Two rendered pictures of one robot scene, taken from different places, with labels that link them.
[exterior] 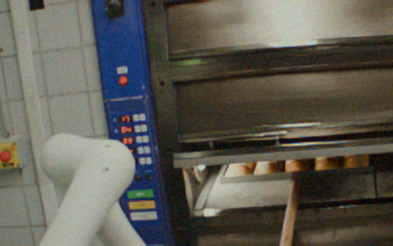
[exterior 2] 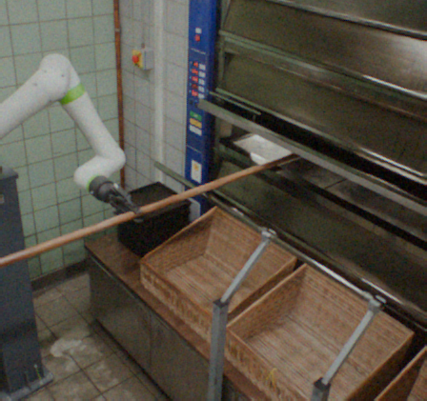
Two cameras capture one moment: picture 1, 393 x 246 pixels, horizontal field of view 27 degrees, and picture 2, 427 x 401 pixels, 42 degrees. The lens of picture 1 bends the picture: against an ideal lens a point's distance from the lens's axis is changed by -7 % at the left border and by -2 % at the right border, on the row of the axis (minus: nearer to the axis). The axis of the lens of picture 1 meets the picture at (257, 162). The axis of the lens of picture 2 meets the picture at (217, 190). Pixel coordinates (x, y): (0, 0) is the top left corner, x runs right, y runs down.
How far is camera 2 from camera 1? 1.56 m
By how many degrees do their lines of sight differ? 38
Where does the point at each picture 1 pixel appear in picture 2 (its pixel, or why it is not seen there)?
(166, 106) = (219, 67)
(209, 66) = (244, 49)
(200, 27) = (244, 18)
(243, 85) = (261, 70)
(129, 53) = (203, 20)
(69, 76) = (177, 22)
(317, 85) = (300, 90)
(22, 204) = (148, 92)
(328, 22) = (314, 44)
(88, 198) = (19, 96)
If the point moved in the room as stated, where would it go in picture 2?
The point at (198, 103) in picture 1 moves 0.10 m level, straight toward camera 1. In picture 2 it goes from (235, 72) to (221, 77)
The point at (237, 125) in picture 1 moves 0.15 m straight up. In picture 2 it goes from (248, 96) to (251, 63)
